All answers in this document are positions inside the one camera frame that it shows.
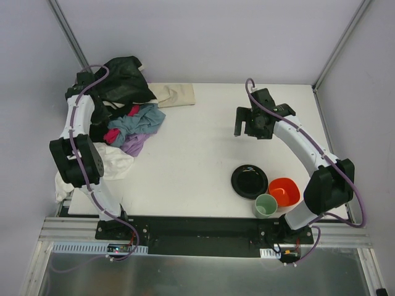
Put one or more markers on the aluminium frame post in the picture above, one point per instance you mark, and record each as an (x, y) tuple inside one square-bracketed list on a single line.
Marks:
[(68, 32), (348, 31)]

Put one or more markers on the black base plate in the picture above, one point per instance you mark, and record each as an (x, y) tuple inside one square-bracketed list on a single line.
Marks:
[(207, 237)]

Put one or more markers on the pale green cup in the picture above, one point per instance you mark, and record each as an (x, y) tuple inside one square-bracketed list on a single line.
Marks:
[(265, 206)]

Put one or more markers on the aluminium front rail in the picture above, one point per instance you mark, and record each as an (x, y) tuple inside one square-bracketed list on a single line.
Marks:
[(331, 234)]

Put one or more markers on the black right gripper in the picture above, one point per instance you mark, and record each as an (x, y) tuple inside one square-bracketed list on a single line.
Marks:
[(244, 120)]

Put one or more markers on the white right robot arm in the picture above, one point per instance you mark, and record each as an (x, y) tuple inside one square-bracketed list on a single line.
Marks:
[(331, 179)]

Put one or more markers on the magenta cloth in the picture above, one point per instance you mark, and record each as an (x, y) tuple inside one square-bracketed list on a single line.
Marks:
[(112, 134)]

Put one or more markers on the cream black tote bag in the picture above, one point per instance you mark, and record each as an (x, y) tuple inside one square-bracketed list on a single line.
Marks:
[(100, 120)]

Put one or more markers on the left aluminium frame post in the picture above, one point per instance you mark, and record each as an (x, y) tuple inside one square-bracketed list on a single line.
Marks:
[(68, 32)]

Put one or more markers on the blue-grey cloth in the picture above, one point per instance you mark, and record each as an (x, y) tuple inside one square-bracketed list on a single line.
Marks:
[(147, 121)]

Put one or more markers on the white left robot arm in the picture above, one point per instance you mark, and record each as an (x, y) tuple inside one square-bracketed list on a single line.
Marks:
[(75, 156)]

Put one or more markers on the beige folded cloth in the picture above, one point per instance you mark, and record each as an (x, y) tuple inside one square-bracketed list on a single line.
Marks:
[(173, 95)]

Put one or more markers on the lilac cloth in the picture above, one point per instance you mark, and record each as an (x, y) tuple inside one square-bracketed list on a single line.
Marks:
[(134, 144)]

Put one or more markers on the black mesh cloth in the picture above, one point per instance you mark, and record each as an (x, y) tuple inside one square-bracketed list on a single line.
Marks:
[(124, 85)]

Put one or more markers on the right aluminium frame post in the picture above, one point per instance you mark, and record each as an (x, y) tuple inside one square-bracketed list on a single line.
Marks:
[(348, 31)]

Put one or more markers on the orange bowl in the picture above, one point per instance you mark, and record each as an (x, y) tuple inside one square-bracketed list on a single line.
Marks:
[(285, 191)]

